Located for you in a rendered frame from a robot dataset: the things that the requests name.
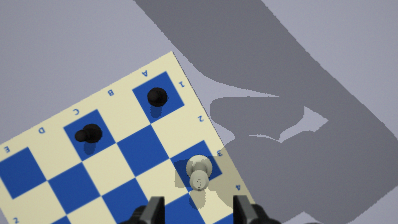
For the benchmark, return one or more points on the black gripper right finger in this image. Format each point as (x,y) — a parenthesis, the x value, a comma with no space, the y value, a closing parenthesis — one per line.
(246,213)

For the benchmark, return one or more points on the black pawn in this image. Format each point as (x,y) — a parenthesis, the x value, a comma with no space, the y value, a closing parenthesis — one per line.
(90,133)
(157,97)

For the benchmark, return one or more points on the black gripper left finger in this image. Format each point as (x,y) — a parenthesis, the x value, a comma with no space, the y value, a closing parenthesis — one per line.
(152,213)

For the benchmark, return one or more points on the pale grey chess piece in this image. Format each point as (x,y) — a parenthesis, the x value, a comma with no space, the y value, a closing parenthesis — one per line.
(199,168)

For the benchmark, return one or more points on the blue and cream chessboard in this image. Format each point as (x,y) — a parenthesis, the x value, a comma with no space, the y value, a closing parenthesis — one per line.
(48,177)

